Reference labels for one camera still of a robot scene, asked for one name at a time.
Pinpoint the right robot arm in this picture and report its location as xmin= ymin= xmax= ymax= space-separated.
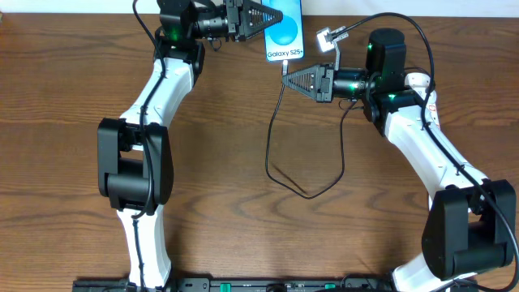
xmin=282 ymin=64 xmax=518 ymax=291

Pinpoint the black USB charging cable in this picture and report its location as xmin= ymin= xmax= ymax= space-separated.
xmin=264 ymin=59 xmax=366 ymax=200

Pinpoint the blue Galaxy smartphone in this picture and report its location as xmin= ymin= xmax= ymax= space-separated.
xmin=261 ymin=0 xmax=304 ymax=62

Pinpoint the white USB charger plug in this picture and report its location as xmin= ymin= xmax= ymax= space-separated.
xmin=405 ymin=72 xmax=431 ymax=99

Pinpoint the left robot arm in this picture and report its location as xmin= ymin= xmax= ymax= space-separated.
xmin=97 ymin=0 xmax=284 ymax=291

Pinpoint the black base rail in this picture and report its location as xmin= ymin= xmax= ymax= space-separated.
xmin=72 ymin=277 xmax=479 ymax=292

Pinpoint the white power strip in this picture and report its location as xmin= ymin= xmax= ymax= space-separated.
xmin=425 ymin=91 xmax=440 ymax=128

